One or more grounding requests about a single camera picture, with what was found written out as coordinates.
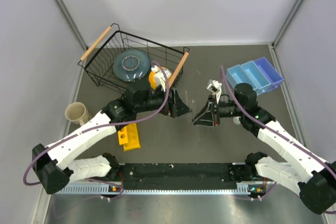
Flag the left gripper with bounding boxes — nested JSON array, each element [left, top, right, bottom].
[[135, 84, 192, 118]]

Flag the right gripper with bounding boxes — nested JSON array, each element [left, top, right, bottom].
[[193, 94, 245, 127]]

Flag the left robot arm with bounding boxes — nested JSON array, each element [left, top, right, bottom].
[[32, 79, 191, 195]]

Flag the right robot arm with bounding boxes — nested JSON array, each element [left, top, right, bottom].
[[192, 80, 335, 215]]

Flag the glass test tube on table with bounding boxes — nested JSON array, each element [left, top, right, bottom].
[[159, 117, 167, 137], [185, 90, 193, 111]]

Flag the yellow ribbed funnel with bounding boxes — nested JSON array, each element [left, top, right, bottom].
[[148, 66, 173, 91]]

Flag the light blue bin left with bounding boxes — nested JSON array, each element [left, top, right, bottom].
[[227, 65, 254, 89]]

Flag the light blue bin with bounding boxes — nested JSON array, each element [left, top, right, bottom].
[[227, 65, 254, 89], [241, 61, 271, 95]]

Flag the yellow test tube rack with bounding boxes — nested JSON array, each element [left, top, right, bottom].
[[118, 123, 141, 152]]

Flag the light blue bin middle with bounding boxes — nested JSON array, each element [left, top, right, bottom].
[[241, 61, 271, 95]]

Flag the blue ceramic plate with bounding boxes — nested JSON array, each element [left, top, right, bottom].
[[112, 49, 151, 82]]

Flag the purple blue bin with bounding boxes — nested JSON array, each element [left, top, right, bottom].
[[254, 57, 284, 92]]

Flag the beige ceramic mug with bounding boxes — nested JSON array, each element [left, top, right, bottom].
[[65, 102, 92, 126]]

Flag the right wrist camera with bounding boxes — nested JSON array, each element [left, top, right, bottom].
[[207, 79, 222, 102]]

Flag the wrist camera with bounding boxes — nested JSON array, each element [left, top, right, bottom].
[[207, 79, 222, 102], [150, 67, 169, 91]]

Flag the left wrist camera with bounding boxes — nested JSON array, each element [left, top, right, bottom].
[[150, 67, 169, 91]]

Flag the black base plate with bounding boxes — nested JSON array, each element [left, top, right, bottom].
[[118, 163, 254, 190]]

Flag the black wire dish basket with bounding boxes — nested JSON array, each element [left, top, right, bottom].
[[78, 23, 190, 93]]

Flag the cable duct rail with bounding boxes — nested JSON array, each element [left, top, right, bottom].
[[57, 182, 263, 195]]

